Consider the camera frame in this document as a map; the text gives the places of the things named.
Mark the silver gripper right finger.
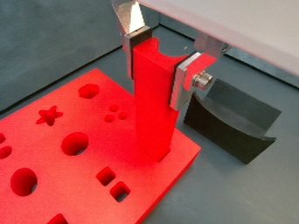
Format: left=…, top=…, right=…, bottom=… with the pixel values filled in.
left=169, top=31, right=229, bottom=111

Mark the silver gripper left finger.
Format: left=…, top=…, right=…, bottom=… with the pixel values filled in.
left=110, top=0, right=152, bottom=78

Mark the red arch peg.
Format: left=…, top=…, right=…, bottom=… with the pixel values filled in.
left=132, top=37, right=190, bottom=163

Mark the black curved holder stand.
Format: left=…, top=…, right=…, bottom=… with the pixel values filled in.
left=182, top=80, right=281, bottom=165

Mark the red shape sorter board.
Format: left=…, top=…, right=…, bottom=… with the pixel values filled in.
left=0, top=70, right=200, bottom=224

